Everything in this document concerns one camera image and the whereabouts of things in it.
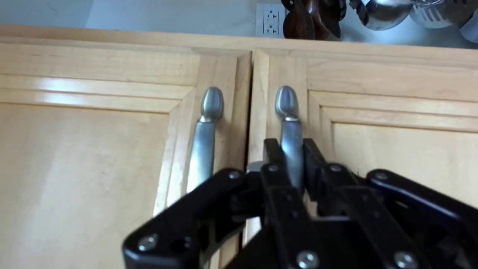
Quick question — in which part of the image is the wooden cabinet door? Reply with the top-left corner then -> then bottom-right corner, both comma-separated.
248,50 -> 478,207
0,40 -> 251,269

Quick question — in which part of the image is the right wooden cabinet door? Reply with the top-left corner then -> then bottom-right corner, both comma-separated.
248,50 -> 478,207

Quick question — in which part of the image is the left wooden cabinet door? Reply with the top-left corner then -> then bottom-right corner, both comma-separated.
0,40 -> 251,269

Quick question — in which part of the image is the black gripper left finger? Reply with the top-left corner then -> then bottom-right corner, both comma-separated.
121,170 -> 263,269

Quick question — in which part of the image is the right metal door handle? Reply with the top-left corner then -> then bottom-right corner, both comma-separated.
275,86 -> 305,192

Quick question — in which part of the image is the white wall outlet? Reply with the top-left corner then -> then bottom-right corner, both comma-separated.
256,4 -> 286,38

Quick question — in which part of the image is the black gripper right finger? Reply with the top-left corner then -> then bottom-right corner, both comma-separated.
318,164 -> 478,269

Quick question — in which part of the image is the metal door handle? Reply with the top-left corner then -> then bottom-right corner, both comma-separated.
187,87 -> 224,192
275,86 -> 305,192

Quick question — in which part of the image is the left metal door handle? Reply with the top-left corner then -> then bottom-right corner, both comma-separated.
187,87 -> 224,192

